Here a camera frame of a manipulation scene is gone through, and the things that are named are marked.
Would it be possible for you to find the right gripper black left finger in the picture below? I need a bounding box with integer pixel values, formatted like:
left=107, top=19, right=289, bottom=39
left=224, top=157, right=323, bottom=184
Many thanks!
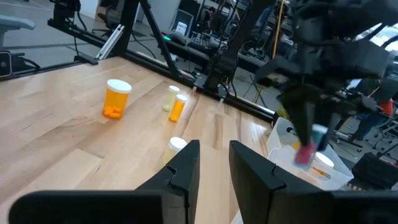
left=8, top=139, right=200, bottom=224

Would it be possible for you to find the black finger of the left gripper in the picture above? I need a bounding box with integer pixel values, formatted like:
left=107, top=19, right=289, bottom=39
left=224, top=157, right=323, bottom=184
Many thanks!
left=318, top=111, right=340, bottom=152
left=278, top=88, right=317, bottom=147

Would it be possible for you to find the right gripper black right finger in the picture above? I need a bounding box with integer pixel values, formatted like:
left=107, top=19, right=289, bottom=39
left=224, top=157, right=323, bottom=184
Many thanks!
left=229, top=139, right=398, bottom=224

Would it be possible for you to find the small pale yellow pill bottle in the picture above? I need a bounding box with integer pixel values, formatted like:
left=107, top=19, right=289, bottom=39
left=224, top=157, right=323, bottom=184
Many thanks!
left=163, top=136, right=188, bottom=166
left=161, top=85, right=181, bottom=113

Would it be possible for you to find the small bottle with red pills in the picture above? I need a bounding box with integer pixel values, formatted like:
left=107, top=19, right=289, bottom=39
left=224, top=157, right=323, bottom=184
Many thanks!
left=294, top=123, right=329, bottom=170

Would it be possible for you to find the small orange pill bottle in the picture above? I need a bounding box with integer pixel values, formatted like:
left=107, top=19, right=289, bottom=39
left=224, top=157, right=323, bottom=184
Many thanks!
left=168, top=94, right=188, bottom=123

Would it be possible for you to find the small potted succulent plant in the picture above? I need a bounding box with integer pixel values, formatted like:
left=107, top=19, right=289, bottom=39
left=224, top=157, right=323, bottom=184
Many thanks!
left=277, top=107, right=290, bottom=121

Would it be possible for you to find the person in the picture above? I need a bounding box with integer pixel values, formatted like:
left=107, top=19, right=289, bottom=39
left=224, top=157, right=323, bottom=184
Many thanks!
left=351, top=77, right=398, bottom=144
left=201, top=6, right=219, bottom=30

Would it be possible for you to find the black floor case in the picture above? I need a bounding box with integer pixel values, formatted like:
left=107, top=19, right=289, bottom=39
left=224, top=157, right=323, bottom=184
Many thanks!
left=351, top=151, right=398, bottom=190

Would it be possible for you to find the dark grey side desk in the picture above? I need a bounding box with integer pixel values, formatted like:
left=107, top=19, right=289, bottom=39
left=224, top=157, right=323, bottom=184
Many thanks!
left=163, top=30, right=271, bottom=74

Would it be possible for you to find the silver aluminium extrusion bar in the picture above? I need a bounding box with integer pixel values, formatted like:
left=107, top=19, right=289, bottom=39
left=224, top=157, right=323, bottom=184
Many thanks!
left=95, top=24, right=126, bottom=60

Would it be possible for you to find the grey chair armrest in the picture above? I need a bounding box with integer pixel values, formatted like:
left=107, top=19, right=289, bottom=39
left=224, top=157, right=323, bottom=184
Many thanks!
left=0, top=14, right=37, bottom=50

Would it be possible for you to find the yellow hanging cable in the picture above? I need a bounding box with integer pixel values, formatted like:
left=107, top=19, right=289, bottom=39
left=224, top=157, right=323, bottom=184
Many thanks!
left=272, top=0, right=285, bottom=60

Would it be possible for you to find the black aluminium table frame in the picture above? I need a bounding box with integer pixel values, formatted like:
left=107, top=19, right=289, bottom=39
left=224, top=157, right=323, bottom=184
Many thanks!
left=0, top=0, right=277, bottom=124

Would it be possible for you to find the black table-level camera box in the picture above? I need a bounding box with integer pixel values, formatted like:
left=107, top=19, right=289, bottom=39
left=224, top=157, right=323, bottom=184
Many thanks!
left=0, top=51, right=13, bottom=78

